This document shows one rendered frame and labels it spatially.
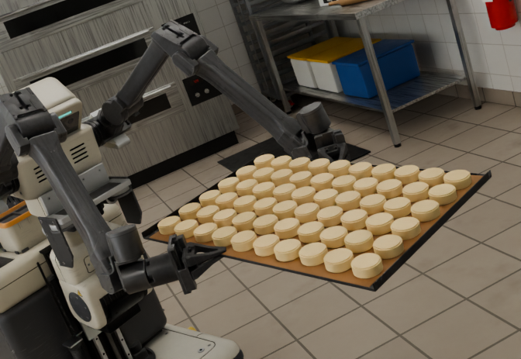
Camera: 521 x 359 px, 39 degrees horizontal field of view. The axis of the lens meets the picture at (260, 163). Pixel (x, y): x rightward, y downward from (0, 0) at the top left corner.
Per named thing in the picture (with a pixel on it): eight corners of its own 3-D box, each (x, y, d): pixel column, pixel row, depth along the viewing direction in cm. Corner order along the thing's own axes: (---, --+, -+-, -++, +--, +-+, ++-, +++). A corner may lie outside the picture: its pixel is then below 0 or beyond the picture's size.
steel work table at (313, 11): (281, 115, 625) (243, 5, 596) (353, 84, 643) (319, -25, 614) (395, 150, 449) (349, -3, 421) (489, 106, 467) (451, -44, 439)
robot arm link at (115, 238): (139, 273, 151) (102, 290, 146) (121, 220, 149) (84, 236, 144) (167, 276, 141) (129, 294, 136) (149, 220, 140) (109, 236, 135)
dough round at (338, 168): (346, 165, 161) (343, 157, 161) (355, 171, 157) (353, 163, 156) (326, 173, 160) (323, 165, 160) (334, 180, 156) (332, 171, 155)
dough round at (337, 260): (360, 261, 122) (358, 251, 121) (339, 276, 120) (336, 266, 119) (341, 254, 126) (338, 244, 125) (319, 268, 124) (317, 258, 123)
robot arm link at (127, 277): (128, 290, 144) (122, 299, 138) (117, 257, 143) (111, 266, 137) (161, 281, 143) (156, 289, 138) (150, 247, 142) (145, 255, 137)
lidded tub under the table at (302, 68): (296, 85, 603) (286, 56, 595) (344, 65, 613) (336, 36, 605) (314, 90, 567) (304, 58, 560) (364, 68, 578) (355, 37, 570)
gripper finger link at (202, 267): (219, 237, 134) (170, 251, 135) (230, 270, 137) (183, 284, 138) (219, 222, 141) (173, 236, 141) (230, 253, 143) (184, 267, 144)
